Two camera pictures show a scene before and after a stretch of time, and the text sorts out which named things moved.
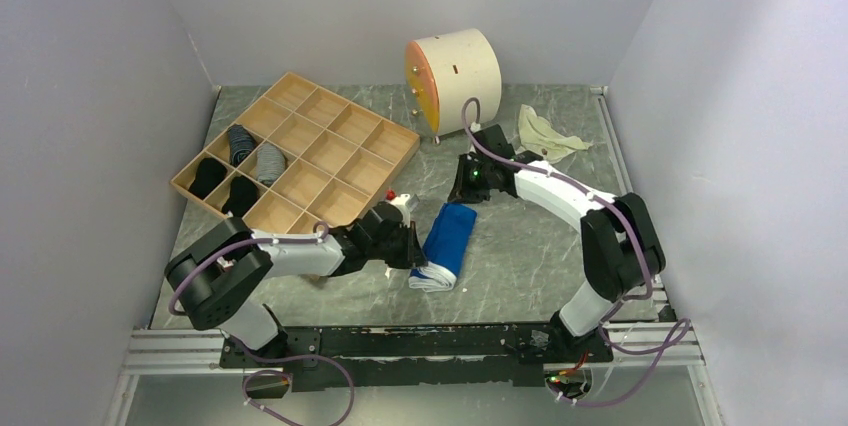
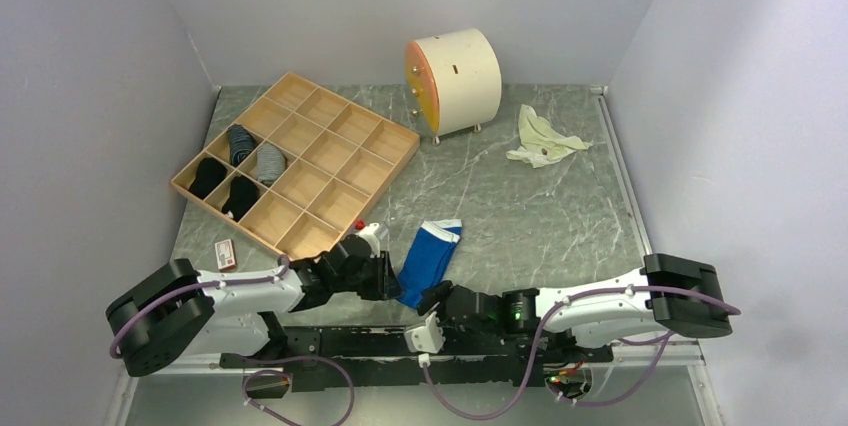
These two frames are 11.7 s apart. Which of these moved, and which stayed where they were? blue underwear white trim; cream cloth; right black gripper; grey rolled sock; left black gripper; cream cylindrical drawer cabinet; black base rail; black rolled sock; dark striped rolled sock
Moved: left black gripper; blue underwear white trim; right black gripper
Stayed: dark striped rolled sock; grey rolled sock; cream cloth; black base rail; cream cylindrical drawer cabinet; black rolled sock
